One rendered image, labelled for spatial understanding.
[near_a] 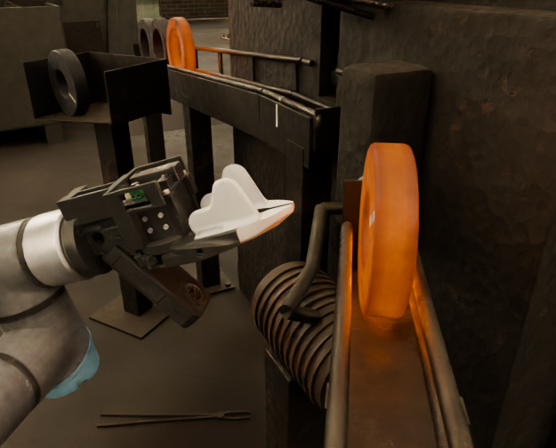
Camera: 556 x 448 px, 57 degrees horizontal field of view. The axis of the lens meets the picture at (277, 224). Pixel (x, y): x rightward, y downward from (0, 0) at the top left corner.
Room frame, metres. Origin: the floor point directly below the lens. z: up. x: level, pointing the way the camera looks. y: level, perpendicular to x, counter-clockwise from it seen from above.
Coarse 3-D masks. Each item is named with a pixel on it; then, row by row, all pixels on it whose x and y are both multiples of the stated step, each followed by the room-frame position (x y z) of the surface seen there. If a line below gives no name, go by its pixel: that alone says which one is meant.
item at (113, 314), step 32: (32, 64) 1.26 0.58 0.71; (96, 64) 1.40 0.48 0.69; (128, 64) 1.35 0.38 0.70; (160, 64) 1.27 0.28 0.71; (32, 96) 1.24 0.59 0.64; (96, 96) 1.41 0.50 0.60; (128, 96) 1.16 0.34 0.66; (160, 96) 1.26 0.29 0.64; (96, 128) 1.23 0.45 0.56; (128, 128) 1.26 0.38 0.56; (128, 160) 1.25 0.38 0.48; (128, 288) 1.22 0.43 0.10; (96, 320) 1.20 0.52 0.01; (128, 320) 1.19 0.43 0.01; (160, 320) 1.19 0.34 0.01
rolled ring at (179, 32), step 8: (168, 24) 1.59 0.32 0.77; (176, 24) 1.52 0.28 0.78; (184, 24) 1.51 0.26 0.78; (168, 32) 1.60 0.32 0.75; (176, 32) 1.52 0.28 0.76; (184, 32) 1.49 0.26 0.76; (168, 40) 1.61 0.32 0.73; (176, 40) 1.61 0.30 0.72; (184, 40) 1.48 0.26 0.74; (192, 40) 1.49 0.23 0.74; (168, 48) 1.61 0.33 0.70; (176, 48) 1.61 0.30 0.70; (184, 48) 1.47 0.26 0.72; (192, 48) 1.48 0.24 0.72; (168, 56) 1.62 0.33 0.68; (176, 56) 1.61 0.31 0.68; (184, 56) 1.47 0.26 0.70; (192, 56) 1.48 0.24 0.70; (176, 64) 1.59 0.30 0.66; (184, 64) 1.48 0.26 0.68; (192, 64) 1.48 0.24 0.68
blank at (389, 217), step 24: (384, 144) 0.42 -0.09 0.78; (384, 168) 0.38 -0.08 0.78; (408, 168) 0.37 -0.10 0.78; (384, 192) 0.36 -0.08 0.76; (408, 192) 0.36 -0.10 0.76; (360, 216) 0.46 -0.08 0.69; (384, 216) 0.34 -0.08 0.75; (408, 216) 0.34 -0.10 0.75; (360, 240) 0.44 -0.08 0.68; (384, 240) 0.34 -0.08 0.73; (408, 240) 0.33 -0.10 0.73; (360, 264) 0.42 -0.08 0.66; (384, 264) 0.33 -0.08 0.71; (408, 264) 0.33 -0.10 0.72; (360, 288) 0.40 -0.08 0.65; (384, 288) 0.33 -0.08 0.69; (408, 288) 0.33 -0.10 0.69; (384, 312) 0.34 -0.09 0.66
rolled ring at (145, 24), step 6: (144, 24) 1.85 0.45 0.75; (150, 24) 1.84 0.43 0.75; (138, 30) 1.94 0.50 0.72; (144, 30) 1.91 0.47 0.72; (138, 36) 1.95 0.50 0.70; (144, 36) 1.93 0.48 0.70; (144, 42) 1.94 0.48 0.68; (144, 48) 1.93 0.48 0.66; (150, 48) 1.80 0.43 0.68; (144, 54) 1.92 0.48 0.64; (150, 54) 1.81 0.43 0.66
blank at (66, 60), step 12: (48, 60) 1.27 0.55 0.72; (60, 60) 1.21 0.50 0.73; (72, 60) 1.20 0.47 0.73; (60, 72) 1.26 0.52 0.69; (72, 72) 1.18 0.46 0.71; (84, 72) 1.20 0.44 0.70; (60, 84) 1.26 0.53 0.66; (72, 84) 1.18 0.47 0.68; (84, 84) 1.19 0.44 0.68; (60, 96) 1.25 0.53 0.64; (72, 96) 1.20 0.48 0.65; (84, 96) 1.19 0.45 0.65; (72, 108) 1.21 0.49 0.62; (84, 108) 1.21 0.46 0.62
